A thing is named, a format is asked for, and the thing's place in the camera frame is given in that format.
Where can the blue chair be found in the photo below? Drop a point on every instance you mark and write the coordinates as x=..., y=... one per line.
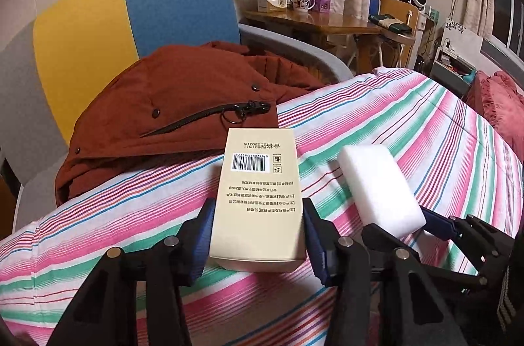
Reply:
x=374, y=4

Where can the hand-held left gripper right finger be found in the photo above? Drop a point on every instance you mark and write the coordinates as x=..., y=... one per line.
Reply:
x=316, y=247

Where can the white panel with flower decals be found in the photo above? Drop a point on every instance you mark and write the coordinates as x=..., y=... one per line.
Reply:
x=460, y=36

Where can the striped bed sheet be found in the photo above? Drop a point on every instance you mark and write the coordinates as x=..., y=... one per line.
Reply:
x=368, y=116

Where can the beige carton box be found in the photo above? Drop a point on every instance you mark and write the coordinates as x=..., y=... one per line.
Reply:
x=258, y=215

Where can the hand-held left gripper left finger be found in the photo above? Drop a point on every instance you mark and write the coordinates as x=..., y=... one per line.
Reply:
x=200, y=243

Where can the dark green bag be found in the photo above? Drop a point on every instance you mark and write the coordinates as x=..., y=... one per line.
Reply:
x=389, y=23

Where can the red quilted pillow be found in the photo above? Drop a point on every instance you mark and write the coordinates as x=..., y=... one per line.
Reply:
x=495, y=100

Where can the wooden desk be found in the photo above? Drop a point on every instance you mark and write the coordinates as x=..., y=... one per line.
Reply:
x=311, y=22

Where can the rust brown jacket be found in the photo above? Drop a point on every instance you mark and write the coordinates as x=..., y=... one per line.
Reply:
x=176, y=92

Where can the grey storage shelf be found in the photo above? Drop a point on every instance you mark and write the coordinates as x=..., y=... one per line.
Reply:
x=448, y=69

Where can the side window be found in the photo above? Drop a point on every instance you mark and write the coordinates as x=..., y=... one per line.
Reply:
x=505, y=10

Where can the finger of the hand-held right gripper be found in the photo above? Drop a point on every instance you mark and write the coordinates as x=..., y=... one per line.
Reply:
x=438, y=223
x=380, y=233

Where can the grey yellow blue armchair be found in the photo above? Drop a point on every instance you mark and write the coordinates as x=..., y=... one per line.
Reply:
x=172, y=2

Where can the white picture mug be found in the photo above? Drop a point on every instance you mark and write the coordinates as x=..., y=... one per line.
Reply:
x=301, y=2

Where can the white sponge block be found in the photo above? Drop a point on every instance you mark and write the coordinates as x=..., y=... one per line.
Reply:
x=380, y=186

